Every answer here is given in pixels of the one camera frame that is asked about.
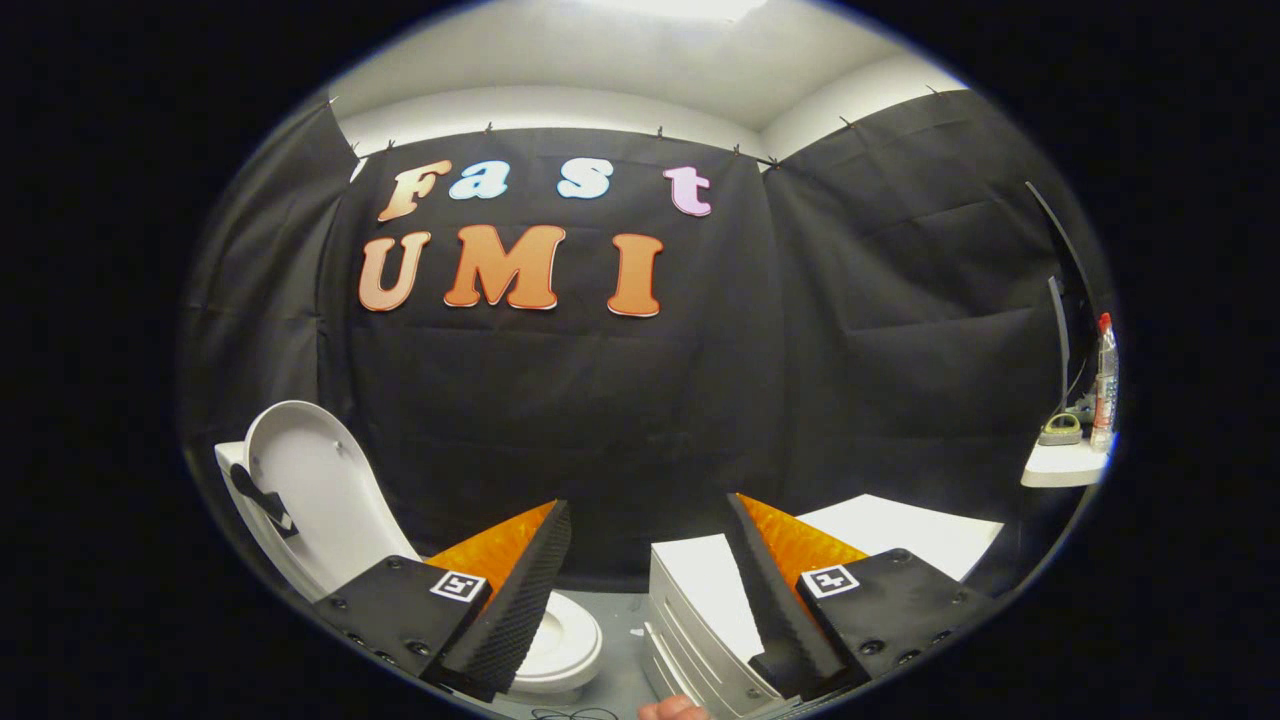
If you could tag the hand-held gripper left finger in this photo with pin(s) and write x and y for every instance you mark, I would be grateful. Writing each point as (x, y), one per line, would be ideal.
(520, 610)

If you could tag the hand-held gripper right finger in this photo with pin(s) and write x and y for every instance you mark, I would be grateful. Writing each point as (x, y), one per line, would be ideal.
(780, 610)

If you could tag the white toilet lid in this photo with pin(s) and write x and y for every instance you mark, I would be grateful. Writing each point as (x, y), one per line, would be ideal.
(330, 490)

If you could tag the white toilet with tank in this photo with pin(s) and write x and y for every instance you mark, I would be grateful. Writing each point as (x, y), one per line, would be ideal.
(550, 684)

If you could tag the white drawer cabinet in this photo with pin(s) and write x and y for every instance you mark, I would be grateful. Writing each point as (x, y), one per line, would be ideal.
(900, 530)

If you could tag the black backdrop cloth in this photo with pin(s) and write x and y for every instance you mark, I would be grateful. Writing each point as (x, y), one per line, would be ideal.
(620, 400)

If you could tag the white shelf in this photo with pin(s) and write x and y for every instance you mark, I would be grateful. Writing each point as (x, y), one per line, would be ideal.
(1060, 465)

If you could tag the green tape roll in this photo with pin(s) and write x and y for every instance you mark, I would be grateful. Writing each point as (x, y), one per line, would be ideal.
(1060, 435)

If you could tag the clear bottle with red cap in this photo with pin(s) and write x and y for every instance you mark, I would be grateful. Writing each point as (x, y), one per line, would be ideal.
(1104, 390)

